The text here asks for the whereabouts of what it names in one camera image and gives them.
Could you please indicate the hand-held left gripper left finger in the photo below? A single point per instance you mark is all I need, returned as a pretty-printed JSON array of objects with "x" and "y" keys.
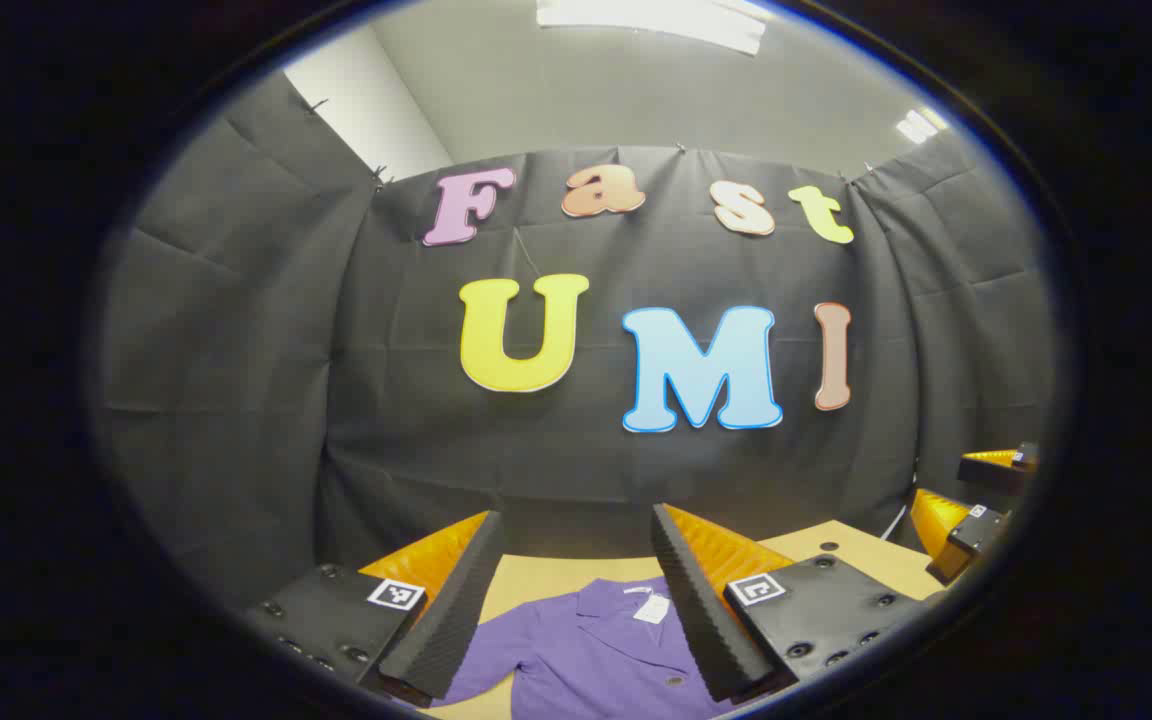
[{"x": 456, "y": 610}]

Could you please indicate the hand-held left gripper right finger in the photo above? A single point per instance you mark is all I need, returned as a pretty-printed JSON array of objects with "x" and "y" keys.
[{"x": 691, "y": 610}]

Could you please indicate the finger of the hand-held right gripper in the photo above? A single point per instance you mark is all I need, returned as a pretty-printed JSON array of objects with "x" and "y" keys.
[
  {"x": 996, "y": 472},
  {"x": 971, "y": 535}
]

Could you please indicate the purple button shirt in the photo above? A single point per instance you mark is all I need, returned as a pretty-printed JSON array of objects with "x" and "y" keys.
[{"x": 586, "y": 650}]

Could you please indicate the black backdrop cloth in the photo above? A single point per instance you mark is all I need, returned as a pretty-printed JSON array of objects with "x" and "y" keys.
[{"x": 386, "y": 400}]

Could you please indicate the small ceiling light panel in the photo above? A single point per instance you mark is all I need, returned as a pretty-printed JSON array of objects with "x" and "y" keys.
[{"x": 919, "y": 126}]

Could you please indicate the long ceiling light panel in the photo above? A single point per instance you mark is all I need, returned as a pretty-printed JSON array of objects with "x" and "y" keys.
[{"x": 656, "y": 20}]

